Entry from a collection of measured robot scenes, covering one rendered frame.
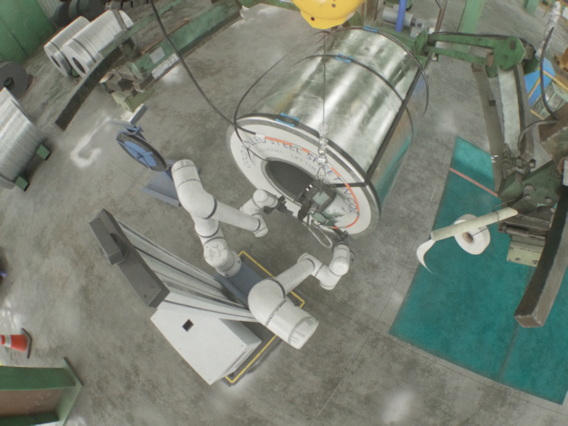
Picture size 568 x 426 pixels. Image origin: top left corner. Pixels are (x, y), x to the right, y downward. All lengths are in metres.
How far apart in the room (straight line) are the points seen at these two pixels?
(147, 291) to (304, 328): 0.49
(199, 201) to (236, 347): 0.84
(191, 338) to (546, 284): 1.59
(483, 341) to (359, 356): 1.27
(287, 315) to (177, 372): 1.92
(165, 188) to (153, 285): 2.55
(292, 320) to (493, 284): 2.43
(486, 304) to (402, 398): 1.21
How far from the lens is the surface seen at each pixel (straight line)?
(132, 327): 2.92
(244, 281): 1.81
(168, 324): 1.70
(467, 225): 0.91
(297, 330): 0.87
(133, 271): 0.69
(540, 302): 0.60
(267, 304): 0.88
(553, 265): 0.64
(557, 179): 0.90
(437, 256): 2.68
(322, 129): 0.98
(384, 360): 2.42
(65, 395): 3.87
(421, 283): 2.55
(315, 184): 1.41
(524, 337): 3.29
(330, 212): 1.44
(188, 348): 1.64
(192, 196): 1.12
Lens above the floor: 2.31
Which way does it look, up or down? 65 degrees down
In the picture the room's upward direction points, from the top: 13 degrees counter-clockwise
